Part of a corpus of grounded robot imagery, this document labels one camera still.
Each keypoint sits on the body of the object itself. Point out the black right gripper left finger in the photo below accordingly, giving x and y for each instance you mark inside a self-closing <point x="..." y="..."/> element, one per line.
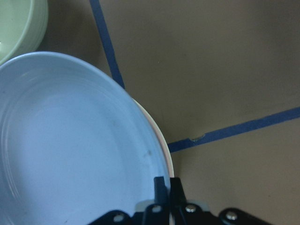
<point x="157" y="213"/>

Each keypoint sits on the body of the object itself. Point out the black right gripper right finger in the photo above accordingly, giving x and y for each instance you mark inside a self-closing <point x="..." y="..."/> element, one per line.
<point x="183" y="211"/>

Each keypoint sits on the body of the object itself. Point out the pink plate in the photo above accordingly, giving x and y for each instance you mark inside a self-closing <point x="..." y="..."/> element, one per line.
<point x="162" y="142"/>

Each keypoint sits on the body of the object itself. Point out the green bowl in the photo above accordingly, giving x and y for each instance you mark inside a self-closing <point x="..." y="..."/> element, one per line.
<point x="23" y="25"/>

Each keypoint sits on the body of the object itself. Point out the blue plate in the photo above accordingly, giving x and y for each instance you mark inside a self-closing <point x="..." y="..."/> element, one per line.
<point x="73" y="143"/>

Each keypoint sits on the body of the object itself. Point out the white plate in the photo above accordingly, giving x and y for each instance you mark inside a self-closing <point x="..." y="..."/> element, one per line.
<point x="138" y="216"/>

